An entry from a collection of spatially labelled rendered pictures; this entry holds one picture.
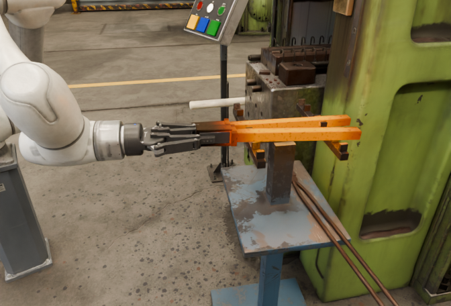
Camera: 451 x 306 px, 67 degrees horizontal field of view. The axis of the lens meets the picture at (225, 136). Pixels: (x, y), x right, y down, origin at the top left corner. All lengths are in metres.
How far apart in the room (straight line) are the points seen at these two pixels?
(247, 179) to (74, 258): 1.11
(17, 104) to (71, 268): 1.39
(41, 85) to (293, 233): 0.72
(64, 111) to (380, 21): 0.82
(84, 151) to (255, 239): 0.49
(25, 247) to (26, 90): 1.34
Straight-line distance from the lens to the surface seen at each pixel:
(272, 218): 1.03
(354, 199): 1.34
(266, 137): 0.81
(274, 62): 1.42
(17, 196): 1.72
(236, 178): 1.18
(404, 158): 1.42
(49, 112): 0.64
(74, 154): 0.77
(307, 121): 0.97
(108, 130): 0.77
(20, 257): 1.92
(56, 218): 2.25
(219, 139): 0.79
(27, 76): 0.64
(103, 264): 1.90
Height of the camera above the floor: 1.37
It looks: 29 degrees down
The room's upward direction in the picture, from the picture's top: straight up
